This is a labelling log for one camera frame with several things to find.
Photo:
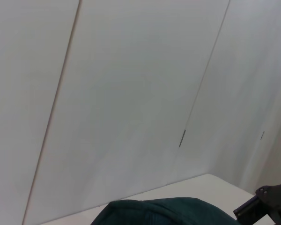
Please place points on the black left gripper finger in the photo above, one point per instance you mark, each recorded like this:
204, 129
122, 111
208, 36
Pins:
276, 201

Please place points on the dark teal zipper bag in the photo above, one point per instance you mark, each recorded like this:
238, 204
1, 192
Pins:
166, 213

